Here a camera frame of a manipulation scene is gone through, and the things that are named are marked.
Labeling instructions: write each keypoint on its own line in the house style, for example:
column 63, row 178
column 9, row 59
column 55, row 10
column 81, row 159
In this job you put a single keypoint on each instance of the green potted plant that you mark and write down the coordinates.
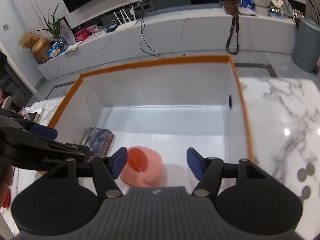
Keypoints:
column 53, row 25

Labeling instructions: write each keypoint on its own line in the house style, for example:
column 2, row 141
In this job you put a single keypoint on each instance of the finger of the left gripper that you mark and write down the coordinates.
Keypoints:
column 17, row 121

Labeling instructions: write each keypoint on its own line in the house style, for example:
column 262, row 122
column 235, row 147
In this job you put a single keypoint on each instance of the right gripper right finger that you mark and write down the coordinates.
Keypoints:
column 207, row 171

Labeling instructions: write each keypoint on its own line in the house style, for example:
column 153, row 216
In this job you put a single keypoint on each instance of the grey-green trash bin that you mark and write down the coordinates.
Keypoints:
column 306, row 51

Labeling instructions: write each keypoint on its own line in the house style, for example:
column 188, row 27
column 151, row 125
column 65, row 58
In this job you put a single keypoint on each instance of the pink cup-shaped container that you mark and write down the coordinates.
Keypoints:
column 143, row 168

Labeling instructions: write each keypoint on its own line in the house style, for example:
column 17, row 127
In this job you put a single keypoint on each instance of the red gift box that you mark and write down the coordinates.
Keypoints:
column 81, row 35

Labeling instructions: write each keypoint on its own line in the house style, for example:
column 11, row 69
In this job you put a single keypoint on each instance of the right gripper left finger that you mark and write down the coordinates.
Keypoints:
column 106, row 171

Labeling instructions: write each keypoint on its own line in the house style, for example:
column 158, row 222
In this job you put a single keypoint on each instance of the white wifi router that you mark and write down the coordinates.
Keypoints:
column 126, row 18

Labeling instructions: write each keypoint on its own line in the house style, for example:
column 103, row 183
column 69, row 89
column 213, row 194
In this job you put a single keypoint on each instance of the silver coin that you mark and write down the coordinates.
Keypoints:
column 302, row 175
column 310, row 169
column 301, row 198
column 306, row 192

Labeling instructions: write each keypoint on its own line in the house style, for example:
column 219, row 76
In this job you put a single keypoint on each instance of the orange cardboard storage box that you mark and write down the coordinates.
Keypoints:
column 168, row 105

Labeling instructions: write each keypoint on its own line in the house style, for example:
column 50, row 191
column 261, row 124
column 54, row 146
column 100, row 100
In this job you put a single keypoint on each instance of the tall green floor plant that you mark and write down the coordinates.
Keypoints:
column 312, row 2

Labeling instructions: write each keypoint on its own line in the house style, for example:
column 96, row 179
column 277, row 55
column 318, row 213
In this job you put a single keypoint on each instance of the gold vase with dried flowers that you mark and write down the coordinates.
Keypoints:
column 37, row 45

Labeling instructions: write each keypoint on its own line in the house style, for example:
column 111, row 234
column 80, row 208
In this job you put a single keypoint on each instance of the black book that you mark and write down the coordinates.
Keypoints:
column 35, row 114

